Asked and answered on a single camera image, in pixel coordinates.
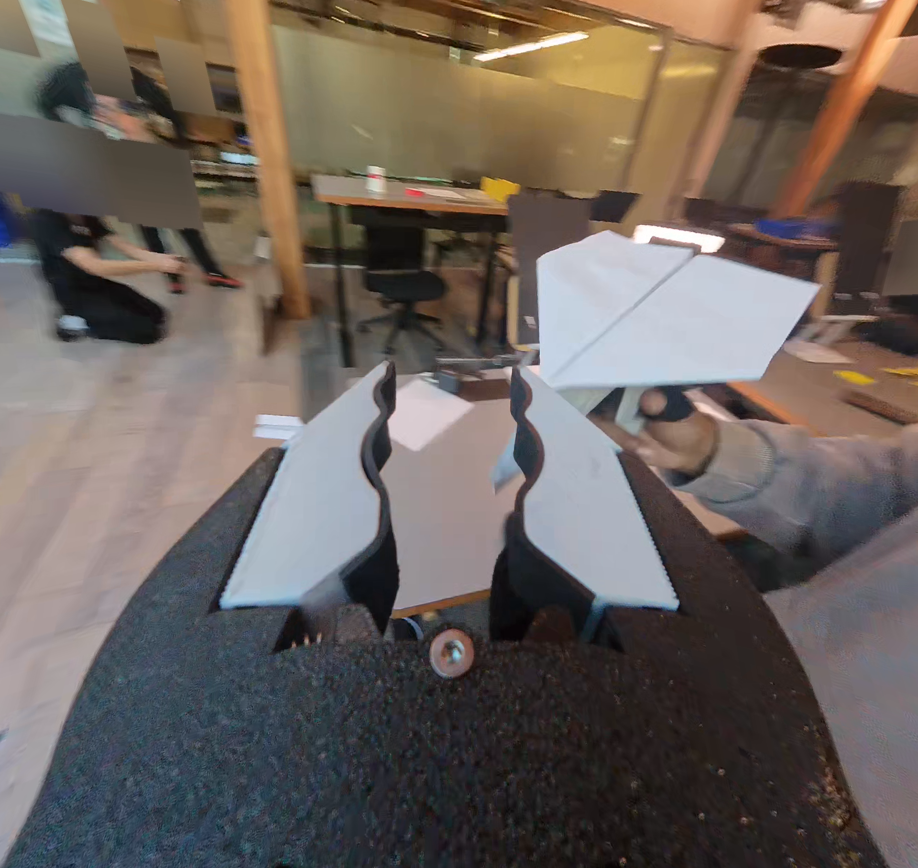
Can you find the yellow box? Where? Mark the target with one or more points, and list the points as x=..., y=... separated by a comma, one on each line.
x=500, y=189

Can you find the person's right hand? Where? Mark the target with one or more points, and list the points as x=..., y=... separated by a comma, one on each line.
x=681, y=445

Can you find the thick wooden pillar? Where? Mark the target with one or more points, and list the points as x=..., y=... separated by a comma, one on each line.
x=262, y=129

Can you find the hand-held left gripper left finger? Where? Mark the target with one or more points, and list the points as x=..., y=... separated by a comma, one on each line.
x=308, y=516

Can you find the person's right forearm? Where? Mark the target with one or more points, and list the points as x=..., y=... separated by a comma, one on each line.
x=803, y=480

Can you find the folded paper airplane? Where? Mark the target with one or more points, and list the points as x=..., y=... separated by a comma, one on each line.
x=817, y=351

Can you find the grey table with wooden edge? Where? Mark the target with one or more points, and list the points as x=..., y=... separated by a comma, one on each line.
x=810, y=394

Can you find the white cup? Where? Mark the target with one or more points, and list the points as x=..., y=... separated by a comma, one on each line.
x=376, y=179

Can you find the wooden top desk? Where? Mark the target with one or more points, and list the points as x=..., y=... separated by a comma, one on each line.
x=409, y=197

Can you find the slanted orange beam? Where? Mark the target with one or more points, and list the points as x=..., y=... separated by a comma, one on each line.
x=846, y=86

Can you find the yellow foam piece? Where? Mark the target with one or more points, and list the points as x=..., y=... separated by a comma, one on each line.
x=900, y=371
x=855, y=377

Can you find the grey desk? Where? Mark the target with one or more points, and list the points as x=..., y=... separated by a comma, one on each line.
x=444, y=509

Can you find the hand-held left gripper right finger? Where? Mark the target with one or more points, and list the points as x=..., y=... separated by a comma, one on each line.
x=595, y=524

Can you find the white paper sheet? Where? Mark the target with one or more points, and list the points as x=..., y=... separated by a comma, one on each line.
x=681, y=308
x=427, y=412

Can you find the black office chair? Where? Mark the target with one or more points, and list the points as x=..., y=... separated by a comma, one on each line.
x=401, y=280

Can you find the black speaker cabinet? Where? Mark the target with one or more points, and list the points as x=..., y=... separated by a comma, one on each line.
x=868, y=237

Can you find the brown rectangular case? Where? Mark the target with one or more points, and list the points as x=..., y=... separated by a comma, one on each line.
x=882, y=407

